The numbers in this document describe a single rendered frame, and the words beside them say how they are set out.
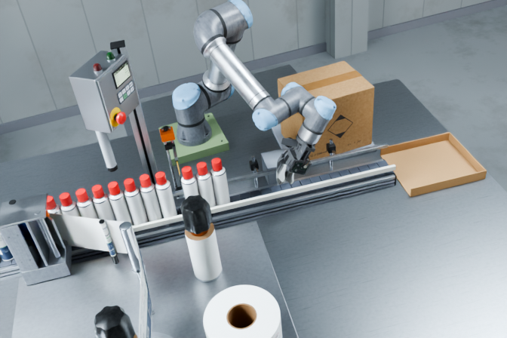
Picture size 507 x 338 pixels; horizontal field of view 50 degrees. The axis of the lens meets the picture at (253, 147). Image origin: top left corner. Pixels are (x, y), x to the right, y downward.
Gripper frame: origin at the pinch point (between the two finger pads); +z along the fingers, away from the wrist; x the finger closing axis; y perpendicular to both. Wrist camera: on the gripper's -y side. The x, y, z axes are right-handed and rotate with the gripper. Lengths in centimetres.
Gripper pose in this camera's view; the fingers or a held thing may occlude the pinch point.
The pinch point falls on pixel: (280, 179)
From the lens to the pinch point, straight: 197.0
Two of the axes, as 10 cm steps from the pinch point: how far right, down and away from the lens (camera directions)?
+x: 8.8, 2.1, 4.2
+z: -4.1, 7.9, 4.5
